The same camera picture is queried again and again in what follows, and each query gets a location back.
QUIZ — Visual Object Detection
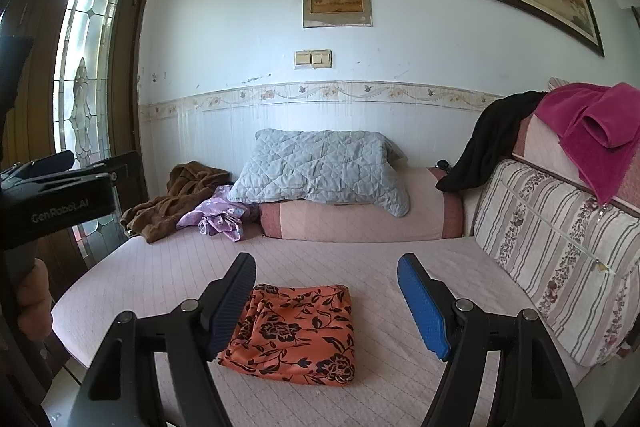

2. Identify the pink quilted sofa bed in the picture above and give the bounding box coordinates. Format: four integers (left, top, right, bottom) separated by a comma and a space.
50, 77, 640, 427

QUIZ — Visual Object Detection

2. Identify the striped floral cushion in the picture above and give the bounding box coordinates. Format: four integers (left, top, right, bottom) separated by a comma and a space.
472, 158, 640, 367

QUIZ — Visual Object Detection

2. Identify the person's left hand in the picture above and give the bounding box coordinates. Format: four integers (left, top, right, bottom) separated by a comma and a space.
14, 257, 54, 343

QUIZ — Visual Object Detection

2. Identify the magenta towel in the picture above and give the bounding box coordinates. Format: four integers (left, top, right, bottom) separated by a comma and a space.
534, 82, 640, 206

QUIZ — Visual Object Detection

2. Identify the wooden stained glass door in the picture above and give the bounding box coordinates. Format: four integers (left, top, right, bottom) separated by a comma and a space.
0, 0, 153, 278

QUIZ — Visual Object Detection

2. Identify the grey quilted pillow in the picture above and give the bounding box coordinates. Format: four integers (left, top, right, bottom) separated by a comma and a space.
227, 129, 411, 219

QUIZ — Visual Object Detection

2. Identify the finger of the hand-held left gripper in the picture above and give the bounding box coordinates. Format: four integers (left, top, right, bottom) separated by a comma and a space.
0, 150, 143, 182

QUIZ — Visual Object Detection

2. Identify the pink bolster cushion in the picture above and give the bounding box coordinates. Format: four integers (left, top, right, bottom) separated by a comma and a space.
257, 167, 468, 241

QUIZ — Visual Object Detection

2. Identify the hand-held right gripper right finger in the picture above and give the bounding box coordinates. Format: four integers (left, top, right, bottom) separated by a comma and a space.
397, 253, 586, 427

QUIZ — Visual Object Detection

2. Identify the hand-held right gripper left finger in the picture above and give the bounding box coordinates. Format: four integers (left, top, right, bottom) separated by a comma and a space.
72, 252, 257, 427

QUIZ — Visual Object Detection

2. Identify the orange black floral garment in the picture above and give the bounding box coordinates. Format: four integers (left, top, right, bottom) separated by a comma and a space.
216, 283, 357, 386

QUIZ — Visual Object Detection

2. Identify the purple floral cloth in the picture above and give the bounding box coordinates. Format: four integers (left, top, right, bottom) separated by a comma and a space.
176, 185, 261, 242

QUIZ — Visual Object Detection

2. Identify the brown fleece robe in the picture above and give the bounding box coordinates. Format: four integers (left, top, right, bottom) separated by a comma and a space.
120, 161, 233, 244

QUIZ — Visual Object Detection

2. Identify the beige wall panel box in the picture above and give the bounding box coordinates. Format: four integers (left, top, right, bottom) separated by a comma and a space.
302, 0, 373, 29

